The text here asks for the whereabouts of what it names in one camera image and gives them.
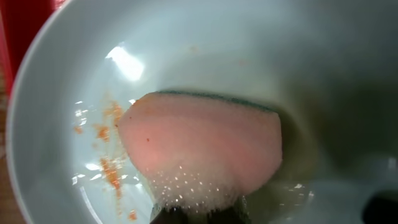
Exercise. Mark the pink cleaning sponge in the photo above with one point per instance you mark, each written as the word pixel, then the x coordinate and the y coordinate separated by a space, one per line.
pixel 201 153

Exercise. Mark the light blue plate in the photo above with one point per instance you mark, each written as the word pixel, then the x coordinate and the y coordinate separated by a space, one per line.
pixel 328 68

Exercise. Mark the red plastic tray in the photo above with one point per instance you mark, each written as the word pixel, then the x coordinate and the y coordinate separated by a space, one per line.
pixel 20 22

